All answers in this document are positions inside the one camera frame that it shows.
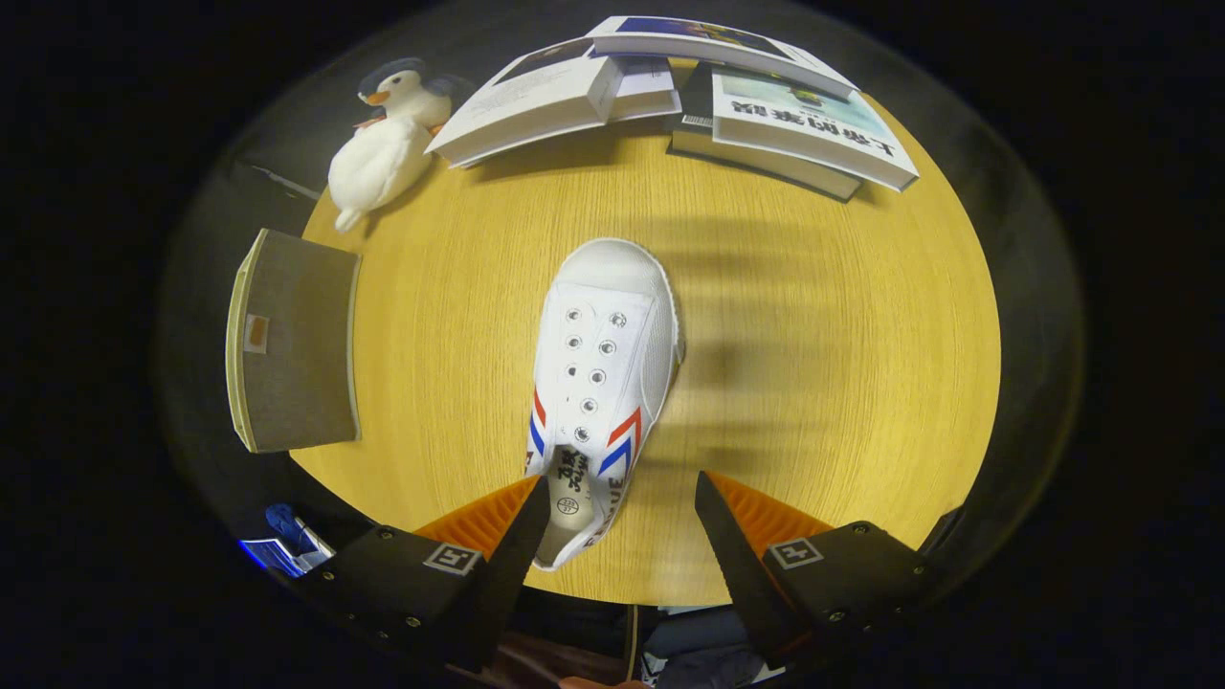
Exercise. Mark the lit monitor screen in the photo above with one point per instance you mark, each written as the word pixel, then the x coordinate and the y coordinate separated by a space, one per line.
pixel 270 557

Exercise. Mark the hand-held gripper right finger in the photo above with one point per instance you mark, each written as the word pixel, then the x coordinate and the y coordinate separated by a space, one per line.
pixel 742 574

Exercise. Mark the white duck plush toy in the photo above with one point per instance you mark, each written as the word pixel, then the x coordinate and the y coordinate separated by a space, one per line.
pixel 378 167

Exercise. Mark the blue penguin plush toy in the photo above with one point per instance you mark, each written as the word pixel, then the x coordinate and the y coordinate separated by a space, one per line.
pixel 412 96

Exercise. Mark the grey fabric storage box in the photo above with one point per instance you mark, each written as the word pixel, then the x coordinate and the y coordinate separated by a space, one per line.
pixel 301 354

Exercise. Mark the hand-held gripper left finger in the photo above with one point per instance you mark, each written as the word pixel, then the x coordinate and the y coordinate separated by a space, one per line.
pixel 512 574

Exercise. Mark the book with pale teal cover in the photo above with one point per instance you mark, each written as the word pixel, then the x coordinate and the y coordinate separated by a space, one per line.
pixel 813 124

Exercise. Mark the book with blue picture cover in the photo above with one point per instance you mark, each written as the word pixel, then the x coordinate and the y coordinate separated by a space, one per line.
pixel 689 43

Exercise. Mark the blue cloth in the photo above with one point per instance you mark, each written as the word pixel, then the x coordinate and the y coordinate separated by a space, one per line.
pixel 284 522

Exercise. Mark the white canvas shoe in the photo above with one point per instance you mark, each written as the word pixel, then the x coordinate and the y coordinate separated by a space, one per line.
pixel 603 325

